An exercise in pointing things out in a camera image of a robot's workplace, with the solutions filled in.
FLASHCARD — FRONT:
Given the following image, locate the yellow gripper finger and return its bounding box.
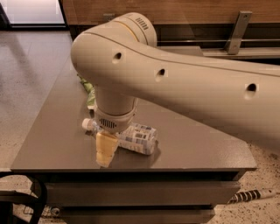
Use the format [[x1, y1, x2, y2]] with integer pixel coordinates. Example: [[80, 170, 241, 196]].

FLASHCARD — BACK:
[[96, 131, 118, 167]]

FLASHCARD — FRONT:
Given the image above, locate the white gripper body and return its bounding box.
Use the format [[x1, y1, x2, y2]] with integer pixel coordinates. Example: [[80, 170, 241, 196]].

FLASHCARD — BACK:
[[94, 108, 137, 133]]

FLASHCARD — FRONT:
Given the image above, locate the blue labelled plastic water bottle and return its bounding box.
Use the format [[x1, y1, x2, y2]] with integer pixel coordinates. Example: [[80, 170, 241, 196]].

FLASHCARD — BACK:
[[81, 118, 158, 155]]

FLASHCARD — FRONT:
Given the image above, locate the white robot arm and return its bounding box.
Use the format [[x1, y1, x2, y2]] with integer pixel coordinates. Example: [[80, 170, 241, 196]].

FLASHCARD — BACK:
[[71, 12, 280, 167]]

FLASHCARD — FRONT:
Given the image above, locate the green Kettle chip bag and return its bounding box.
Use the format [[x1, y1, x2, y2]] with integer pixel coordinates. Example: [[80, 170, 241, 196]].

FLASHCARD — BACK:
[[78, 75, 95, 110]]

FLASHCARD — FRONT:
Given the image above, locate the grey table drawer unit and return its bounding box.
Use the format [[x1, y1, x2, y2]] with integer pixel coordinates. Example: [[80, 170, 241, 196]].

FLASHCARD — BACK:
[[38, 172, 240, 224]]

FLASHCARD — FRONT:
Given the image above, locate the black chair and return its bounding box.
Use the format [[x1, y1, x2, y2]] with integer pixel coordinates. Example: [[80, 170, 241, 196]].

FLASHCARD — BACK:
[[0, 175, 47, 224]]

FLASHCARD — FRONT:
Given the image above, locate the wooden wall counter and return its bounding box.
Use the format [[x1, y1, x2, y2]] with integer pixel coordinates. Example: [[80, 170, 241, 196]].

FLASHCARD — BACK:
[[59, 0, 280, 47]]

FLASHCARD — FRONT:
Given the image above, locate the right metal wall bracket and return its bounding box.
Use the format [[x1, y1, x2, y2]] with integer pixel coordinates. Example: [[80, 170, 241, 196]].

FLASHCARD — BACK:
[[225, 10, 253, 55]]

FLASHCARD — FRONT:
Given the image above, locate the striped black white cable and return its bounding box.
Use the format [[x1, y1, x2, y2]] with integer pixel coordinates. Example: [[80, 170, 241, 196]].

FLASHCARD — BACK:
[[227, 187, 280, 205]]

